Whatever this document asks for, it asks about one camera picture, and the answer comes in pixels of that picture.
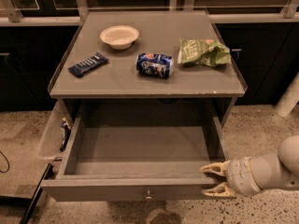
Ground snack packets in bin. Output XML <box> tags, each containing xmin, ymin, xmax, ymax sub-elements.
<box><xmin>60</xmin><ymin>118</ymin><xmax>71</xmax><ymax>152</ymax></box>

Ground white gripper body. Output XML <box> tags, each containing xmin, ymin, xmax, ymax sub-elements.
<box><xmin>226</xmin><ymin>157</ymin><xmax>261</xmax><ymax>196</ymax></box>

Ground black cable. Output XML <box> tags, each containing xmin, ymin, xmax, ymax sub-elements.
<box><xmin>0</xmin><ymin>150</ymin><xmax>10</xmax><ymax>174</ymax></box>

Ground green chip bag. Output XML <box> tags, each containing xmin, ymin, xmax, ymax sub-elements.
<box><xmin>178</xmin><ymin>39</ymin><xmax>231</xmax><ymax>68</ymax></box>

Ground blue snack bar wrapper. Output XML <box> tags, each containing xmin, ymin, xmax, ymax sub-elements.
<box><xmin>68</xmin><ymin>52</ymin><xmax>108</xmax><ymax>77</ymax></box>

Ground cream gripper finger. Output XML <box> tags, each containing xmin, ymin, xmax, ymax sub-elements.
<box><xmin>200</xmin><ymin>161</ymin><xmax>230</xmax><ymax>176</ymax></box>
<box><xmin>202</xmin><ymin>182</ymin><xmax>236</xmax><ymax>198</ymax></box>

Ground metal railing frame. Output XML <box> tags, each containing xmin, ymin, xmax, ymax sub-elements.
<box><xmin>1</xmin><ymin>0</ymin><xmax>299</xmax><ymax>26</ymax></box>

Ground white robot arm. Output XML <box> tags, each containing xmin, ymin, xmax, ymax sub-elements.
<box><xmin>201</xmin><ymin>135</ymin><xmax>299</xmax><ymax>197</ymax></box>

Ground blue soda can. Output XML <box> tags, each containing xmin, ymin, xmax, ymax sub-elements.
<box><xmin>136</xmin><ymin>53</ymin><xmax>174</xmax><ymax>78</ymax></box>

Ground grey top drawer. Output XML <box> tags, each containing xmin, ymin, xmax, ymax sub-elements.
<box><xmin>42</xmin><ymin>115</ymin><xmax>228</xmax><ymax>202</ymax></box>

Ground clear plastic bin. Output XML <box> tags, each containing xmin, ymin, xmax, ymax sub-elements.
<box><xmin>38</xmin><ymin>100</ymin><xmax>73</xmax><ymax>161</ymax></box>

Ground grey drawer cabinet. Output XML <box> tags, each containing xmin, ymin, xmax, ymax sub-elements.
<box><xmin>49</xmin><ymin>11</ymin><xmax>247</xmax><ymax>121</ymax></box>

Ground white paper bowl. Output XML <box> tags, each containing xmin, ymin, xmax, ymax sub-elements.
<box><xmin>100</xmin><ymin>25</ymin><xmax>139</xmax><ymax>50</ymax></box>

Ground black metal bar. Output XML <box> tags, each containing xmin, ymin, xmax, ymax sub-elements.
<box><xmin>19</xmin><ymin>163</ymin><xmax>53</xmax><ymax>224</ymax></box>

